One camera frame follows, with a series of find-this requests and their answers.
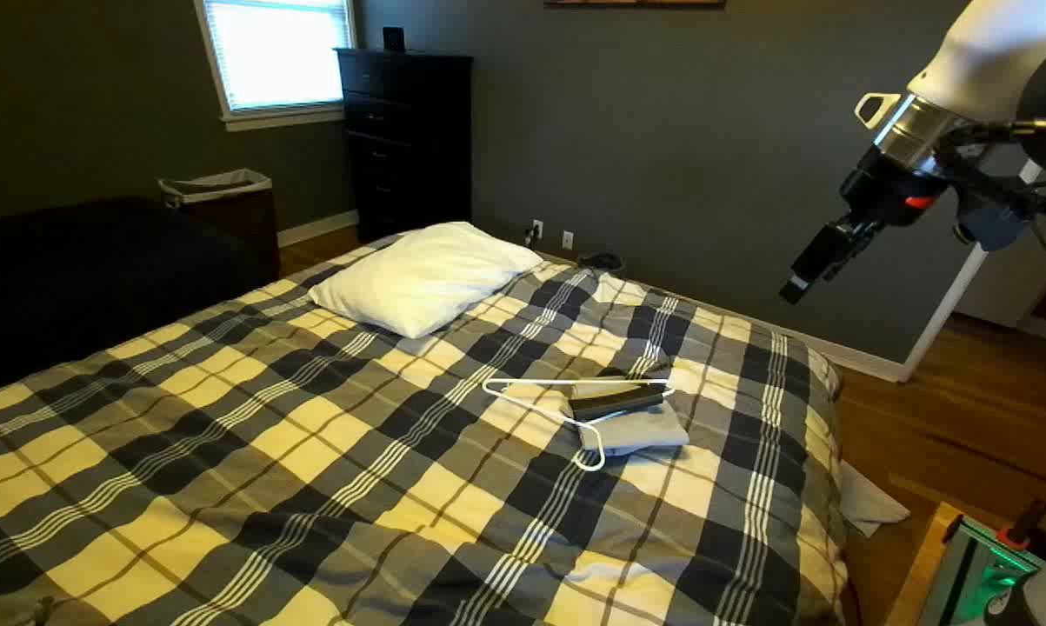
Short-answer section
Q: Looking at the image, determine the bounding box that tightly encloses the black remote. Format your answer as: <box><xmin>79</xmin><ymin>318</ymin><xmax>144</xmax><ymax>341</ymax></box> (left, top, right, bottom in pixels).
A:
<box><xmin>568</xmin><ymin>383</ymin><xmax>670</xmax><ymax>425</ymax></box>

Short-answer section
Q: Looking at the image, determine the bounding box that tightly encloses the white coat hanger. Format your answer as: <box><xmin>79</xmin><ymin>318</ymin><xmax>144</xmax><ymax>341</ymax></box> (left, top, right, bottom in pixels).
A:
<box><xmin>482</xmin><ymin>375</ymin><xmax>676</xmax><ymax>473</ymax></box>

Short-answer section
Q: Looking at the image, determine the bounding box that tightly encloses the white cloth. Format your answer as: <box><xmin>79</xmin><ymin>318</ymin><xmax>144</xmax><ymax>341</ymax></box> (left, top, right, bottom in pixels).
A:
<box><xmin>838</xmin><ymin>459</ymin><xmax>911</xmax><ymax>539</ymax></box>

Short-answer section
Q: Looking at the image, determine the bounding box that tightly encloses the folded grey cloth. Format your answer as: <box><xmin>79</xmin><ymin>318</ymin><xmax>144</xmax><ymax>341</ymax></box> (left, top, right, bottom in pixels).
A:
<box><xmin>568</xmin><ymin>376</ymin><xmax>691</xmax><ymax>457</ymax></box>

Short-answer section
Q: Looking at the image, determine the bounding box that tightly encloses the red and black clamp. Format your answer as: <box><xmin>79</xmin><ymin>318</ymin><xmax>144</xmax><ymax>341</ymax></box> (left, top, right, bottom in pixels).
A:
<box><xmin>997</xmin><ymin>499</ymin><xmax>1046</xmax><ymax>550</ymax></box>

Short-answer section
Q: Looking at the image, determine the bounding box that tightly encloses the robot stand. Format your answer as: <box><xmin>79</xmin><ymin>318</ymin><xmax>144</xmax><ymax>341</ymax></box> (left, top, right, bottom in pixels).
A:
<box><xmin>886</xmin><ymin>501</ymin><xmax>1046</xmax><ymax>626</ymax></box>

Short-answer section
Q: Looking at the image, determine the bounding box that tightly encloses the white pillow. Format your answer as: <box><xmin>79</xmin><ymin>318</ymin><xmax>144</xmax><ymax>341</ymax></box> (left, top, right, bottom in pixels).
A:
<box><xmin>308</xmin><ymin>221</ymin><xmax>544</xmax><ymax>340</ymax></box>

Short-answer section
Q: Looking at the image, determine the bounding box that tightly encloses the black dresser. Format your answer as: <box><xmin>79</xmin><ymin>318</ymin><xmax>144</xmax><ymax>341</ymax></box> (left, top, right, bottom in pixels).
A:
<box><xmin>335</xmin><ymin>47</ymin><xmax>475</xmax><ymax>244</ymax></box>

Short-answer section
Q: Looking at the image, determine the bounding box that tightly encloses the plaid duvet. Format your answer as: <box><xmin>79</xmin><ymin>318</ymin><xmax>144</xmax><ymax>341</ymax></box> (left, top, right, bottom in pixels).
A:
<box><xmin>0</xmin><ymin>228</ymin><xmax>849</xmax><ymax>626</ymax></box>

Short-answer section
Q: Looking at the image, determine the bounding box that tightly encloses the window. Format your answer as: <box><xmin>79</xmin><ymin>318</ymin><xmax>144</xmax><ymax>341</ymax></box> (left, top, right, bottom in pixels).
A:
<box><xmin>194</xmin><ymin>0</ymin><xmax>358</xmax><ymax>132</ymax></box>

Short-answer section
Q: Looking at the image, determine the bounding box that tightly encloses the laundry bin with liner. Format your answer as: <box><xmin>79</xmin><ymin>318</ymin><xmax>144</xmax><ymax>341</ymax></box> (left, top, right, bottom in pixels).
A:
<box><xmin>157</xmin><ymin>169</ymin><xmax>282</xmax><ymax>281</ymax></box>

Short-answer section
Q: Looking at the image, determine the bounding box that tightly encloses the black couch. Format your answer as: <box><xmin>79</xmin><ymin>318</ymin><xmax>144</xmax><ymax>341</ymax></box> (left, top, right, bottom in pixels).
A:
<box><xmin>0</xmin><ymin>196</ymin><xmax>271</xmax><ymax>403</ymax></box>

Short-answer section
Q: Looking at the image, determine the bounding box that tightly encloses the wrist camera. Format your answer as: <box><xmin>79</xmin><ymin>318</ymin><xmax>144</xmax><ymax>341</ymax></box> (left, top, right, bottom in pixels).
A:
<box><xmin>952</xmin><ymin>187</ymin><xmax>1033</xmax><ymax>254</ymax></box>

